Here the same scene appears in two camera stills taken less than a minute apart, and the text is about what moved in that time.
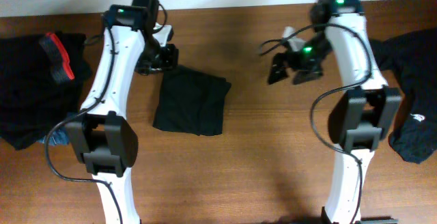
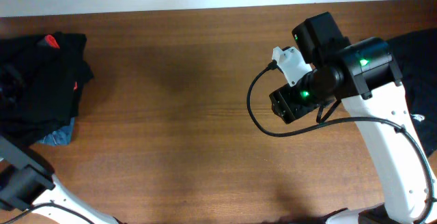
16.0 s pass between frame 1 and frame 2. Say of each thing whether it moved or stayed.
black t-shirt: moved
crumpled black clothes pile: stayed
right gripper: moved
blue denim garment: stayed
